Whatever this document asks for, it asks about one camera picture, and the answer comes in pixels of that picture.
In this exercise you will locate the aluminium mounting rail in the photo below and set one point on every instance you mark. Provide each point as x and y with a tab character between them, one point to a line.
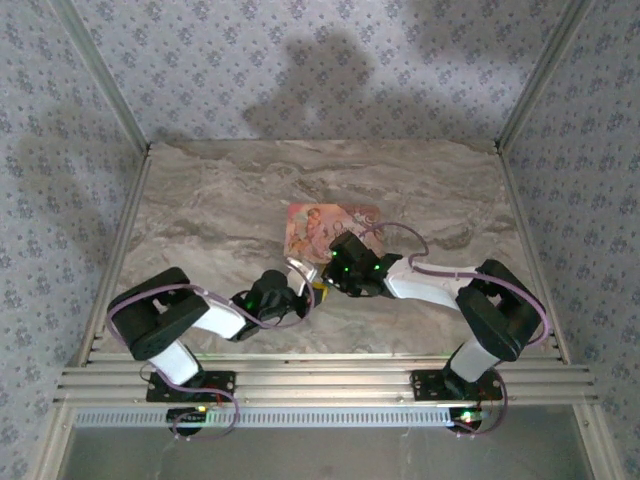
325	380

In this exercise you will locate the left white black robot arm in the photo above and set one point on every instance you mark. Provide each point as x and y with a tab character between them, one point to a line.
150	315

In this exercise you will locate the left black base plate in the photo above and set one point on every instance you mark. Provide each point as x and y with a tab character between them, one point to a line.
222	382

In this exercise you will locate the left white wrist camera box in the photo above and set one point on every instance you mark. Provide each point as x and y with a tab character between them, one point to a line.
302	272

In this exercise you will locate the right controller board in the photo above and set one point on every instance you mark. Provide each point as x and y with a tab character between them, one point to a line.
467	417

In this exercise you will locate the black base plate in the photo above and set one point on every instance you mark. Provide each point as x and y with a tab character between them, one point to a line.
425	385
222	382

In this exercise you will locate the aluminium frame leg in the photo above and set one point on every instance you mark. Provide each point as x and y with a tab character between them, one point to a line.
595	445
52	445

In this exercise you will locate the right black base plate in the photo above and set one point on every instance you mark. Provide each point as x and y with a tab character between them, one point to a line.
425	385

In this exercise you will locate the pink decorated wooden box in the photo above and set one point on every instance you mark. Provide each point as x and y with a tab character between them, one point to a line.
310	225

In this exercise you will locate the aluminium corner post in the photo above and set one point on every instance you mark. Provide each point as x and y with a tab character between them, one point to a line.
102	75
542	75

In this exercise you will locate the aluminium side rail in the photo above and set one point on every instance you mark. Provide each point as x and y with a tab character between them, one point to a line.
125	225
520	220

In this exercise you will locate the left controller board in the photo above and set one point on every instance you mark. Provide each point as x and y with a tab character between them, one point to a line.
185	415

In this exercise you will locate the controller board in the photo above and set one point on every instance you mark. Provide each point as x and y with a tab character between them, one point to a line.
185	415
467	417

